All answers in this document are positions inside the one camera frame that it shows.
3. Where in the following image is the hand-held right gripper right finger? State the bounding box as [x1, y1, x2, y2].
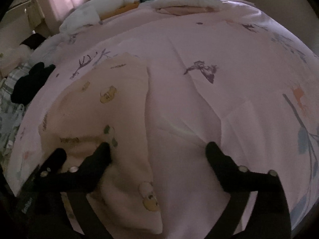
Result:
[205, 141, 292, 239]

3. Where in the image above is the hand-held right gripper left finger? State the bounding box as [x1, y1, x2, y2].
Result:
[37, 142, 112, 239]

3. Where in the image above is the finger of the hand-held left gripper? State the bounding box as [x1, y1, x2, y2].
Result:
[40, 148, 68, 178]

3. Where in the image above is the cream duck print baby garment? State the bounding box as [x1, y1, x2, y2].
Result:
[37, 53, 165, 235]

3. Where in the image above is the pink printed bed sheet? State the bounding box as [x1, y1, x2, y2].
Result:
[5, 0, 319, 239]

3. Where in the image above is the plaid cloth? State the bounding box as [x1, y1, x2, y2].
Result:
[0, 62, 33, 156]

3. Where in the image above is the black cloth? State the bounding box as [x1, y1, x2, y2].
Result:
[11, 62, 57, 105]

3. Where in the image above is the white fluffy plush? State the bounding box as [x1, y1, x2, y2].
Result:
[0, 45, 34, 77]

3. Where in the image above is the white pillow with orange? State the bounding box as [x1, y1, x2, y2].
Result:
[59, 0, 141, 34]

